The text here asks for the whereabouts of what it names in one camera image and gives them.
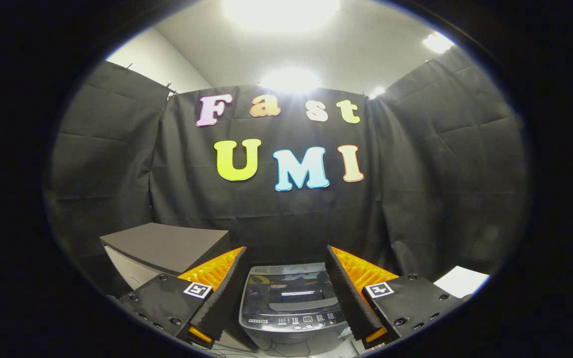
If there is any black backdrop cloth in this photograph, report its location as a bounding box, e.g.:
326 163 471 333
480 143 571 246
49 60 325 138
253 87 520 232
43 47 531 304

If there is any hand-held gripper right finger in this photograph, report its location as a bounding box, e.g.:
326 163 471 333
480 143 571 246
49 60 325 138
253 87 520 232
325 245 471 349

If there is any white paper sheet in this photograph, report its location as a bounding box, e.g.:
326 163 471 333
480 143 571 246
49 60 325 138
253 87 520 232
433 266 490 299

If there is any beige cabinet with dark top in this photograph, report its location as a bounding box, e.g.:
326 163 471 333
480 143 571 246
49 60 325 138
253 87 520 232
100 222 247 344

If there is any grey washing machine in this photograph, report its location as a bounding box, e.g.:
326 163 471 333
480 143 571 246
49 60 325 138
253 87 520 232
238 263 354 356

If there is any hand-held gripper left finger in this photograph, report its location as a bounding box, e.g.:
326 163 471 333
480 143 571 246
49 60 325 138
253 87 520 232
117 246 247 349

